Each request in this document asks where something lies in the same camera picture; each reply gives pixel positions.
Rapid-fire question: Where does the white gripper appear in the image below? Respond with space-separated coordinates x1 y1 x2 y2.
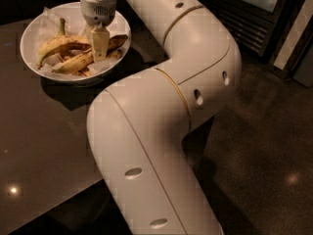
80 0 116 63

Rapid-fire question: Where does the long spotted front banana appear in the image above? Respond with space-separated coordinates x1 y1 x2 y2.
52 34 128 74

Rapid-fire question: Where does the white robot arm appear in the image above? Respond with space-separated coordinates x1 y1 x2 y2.
87 0 242 235

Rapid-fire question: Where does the white paper bowl liner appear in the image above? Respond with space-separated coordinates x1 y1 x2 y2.
35 4 131 82

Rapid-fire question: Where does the curved yellow back banana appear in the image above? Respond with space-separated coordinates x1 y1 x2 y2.
36 18 91 68

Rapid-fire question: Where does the white ceramic bowl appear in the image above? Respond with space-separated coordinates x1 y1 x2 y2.
20 2 131 86

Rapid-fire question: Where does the glass door refrigerator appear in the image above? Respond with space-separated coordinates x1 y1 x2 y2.
199 0 304 61

